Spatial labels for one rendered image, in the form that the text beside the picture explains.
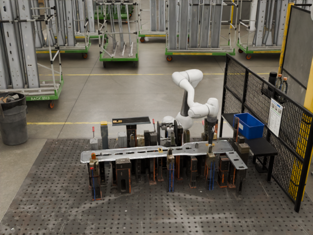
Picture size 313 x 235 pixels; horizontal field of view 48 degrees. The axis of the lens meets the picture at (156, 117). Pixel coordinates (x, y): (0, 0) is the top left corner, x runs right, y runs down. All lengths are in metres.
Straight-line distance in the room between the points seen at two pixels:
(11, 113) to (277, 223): 3.94
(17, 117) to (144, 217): 3.17
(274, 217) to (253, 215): 0.16
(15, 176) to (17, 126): 0.95
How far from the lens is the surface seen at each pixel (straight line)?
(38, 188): 3.39
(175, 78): 3.46
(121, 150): 3.20
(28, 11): 6.96
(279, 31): 10.82
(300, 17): 5.27
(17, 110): 5.51
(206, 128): 3.36
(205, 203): 3.07
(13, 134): 5.67
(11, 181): 4.90
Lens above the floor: 2.57
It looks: 24 degrees down
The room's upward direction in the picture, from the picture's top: straight up
